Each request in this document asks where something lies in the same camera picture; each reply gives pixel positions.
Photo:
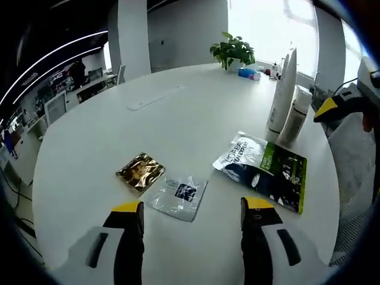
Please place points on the gold foil skincare sachet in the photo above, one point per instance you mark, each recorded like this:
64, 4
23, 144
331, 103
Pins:
141, 173

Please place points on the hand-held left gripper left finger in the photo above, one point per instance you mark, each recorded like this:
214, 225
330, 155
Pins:
127, 255

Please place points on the green black skincare pouch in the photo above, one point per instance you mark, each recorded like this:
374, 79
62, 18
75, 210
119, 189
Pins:
261, 175

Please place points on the silver skincare sachet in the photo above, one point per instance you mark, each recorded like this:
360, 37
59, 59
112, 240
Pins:
175, 199

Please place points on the large white skincare tube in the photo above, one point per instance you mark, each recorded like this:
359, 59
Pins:
282, 104

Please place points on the white mesh office chair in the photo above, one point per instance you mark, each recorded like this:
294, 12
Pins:
55, 108
121, 74

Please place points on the small white skincare bottle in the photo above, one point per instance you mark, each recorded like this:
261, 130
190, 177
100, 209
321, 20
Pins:
295, 124

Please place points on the green potted plant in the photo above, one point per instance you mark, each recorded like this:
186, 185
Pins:
234, 52

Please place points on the blue tissue pack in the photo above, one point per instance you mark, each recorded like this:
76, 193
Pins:
249, 74

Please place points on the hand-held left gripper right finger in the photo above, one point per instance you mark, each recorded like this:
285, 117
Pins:
255, 252

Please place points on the grey mesh office chair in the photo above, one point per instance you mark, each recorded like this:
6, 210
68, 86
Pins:
353, 178

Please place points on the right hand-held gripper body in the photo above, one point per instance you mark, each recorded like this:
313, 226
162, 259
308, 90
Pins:
371, 80

